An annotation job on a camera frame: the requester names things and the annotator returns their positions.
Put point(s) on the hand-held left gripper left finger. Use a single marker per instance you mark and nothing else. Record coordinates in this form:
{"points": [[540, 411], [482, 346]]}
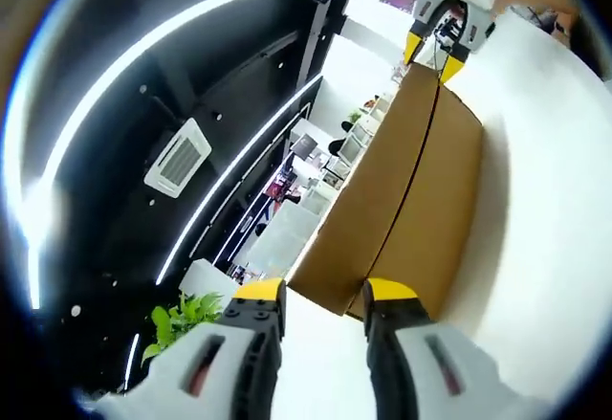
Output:
{"points": [[229, 372]]}

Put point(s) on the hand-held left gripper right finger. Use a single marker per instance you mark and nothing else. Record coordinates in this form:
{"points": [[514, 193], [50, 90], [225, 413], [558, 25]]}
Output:
{"points": [[430, 377]]}

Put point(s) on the brown cardboard shoe box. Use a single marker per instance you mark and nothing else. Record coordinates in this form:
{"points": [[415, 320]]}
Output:
{"points": [[421, 190]]}

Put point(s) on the potted green plant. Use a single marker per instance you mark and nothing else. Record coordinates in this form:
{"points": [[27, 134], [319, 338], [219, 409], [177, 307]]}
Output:
{"points": [[186, 319]]}

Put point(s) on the frosted desk divider panel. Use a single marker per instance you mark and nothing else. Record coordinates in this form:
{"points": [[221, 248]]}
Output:
{"points": [[287, 238]]}

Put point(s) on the long ceiling light strip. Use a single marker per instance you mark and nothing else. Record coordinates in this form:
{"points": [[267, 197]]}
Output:
{"points": [[191, 221], [38, 209]]}

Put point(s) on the ceiling air conditioner vent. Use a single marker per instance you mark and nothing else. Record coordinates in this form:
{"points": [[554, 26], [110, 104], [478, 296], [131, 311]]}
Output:
{"points": [[178, 159]]}

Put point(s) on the dark wall screen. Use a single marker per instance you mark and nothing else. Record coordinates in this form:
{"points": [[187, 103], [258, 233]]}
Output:
{"points": [[305, 146]]}

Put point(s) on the red wall screen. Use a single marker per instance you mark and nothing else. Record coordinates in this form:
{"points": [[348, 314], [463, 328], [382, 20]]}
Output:
{"points": [[282, 189]]}

